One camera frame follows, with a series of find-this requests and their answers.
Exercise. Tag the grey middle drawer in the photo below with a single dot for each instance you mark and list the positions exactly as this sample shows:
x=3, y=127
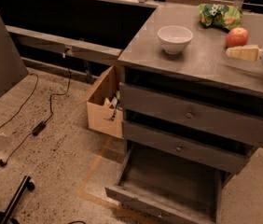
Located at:
x=185, y=148

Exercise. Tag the grey metal rail shelf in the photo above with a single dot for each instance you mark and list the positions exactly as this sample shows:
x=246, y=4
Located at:
x=65, y=46

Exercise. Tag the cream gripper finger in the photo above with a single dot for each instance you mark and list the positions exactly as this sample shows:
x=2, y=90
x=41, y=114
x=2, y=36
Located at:
x=250, y=53

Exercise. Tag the green chip bag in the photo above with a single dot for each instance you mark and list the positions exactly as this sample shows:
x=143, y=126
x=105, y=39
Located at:
x=224, y=16

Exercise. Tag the cardboard box with items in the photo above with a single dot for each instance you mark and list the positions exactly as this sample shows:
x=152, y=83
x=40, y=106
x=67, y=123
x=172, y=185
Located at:
x=103, y=116

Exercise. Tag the white ceramic bowl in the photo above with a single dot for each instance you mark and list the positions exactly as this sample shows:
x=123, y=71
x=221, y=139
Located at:
x=174, y=39

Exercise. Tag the black chair base leg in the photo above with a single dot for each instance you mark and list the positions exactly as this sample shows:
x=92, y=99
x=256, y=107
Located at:
x=5, y=216

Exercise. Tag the red apple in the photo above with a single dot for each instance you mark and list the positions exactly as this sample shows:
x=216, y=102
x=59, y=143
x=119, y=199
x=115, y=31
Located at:
x=237, y=37

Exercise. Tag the grey open bottom drawer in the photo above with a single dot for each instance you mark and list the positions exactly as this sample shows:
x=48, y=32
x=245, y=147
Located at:
x=171, y=188

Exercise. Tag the grey top drawer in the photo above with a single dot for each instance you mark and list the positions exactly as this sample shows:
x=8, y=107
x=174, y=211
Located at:
x=227, y=123

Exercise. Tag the grey drawer cabinet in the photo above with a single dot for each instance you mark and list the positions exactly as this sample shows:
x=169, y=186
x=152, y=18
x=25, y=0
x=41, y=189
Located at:
x=202, y=72

